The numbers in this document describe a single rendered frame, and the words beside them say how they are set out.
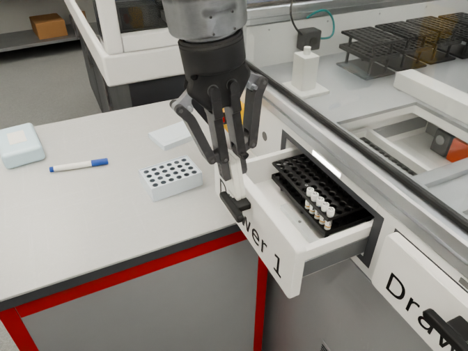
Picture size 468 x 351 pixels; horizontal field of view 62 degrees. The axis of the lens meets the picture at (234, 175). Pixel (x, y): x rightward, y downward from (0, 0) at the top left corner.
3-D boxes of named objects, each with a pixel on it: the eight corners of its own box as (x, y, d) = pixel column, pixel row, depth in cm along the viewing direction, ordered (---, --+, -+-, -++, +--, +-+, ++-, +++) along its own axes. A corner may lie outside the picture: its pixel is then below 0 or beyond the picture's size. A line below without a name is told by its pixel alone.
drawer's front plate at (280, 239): (289, 301, 59) (296, 251, 52) (214, 191, 80) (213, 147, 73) (299, 297, 60) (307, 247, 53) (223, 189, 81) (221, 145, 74)
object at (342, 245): (294, 282, 60) (298, 255, 56) (225, 188, 79) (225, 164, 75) (473, 209, 74) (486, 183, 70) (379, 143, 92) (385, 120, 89)
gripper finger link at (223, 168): (226, 149, 52) (206, 157, 51) (231, 179, 55) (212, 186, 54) (221, 144, 53) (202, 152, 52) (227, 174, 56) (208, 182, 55)
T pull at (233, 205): (237, 225, 61) (237, 218, 60) (219, 197, 66) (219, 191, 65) (258, 218, 62) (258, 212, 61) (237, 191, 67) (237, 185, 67)
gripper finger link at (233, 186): (235, 159, 53) (230, 161, 52) (242, 199, 57) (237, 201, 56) (225, 150, 55) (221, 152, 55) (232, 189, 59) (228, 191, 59)
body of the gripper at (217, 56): (186, 49, 40) (203, 127, 45) (258, 28, 42) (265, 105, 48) (164, 34, 45) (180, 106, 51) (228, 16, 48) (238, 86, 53)
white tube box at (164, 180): (153, 202, 86) (150, 189, 84) (140, 182, 92) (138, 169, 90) (203, 184, 91) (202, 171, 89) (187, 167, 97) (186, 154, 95)
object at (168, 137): (164, 151, 103) (164, 145, 102) (148, 138, 108) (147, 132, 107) (203, 136, 109) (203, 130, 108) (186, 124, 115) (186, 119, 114)
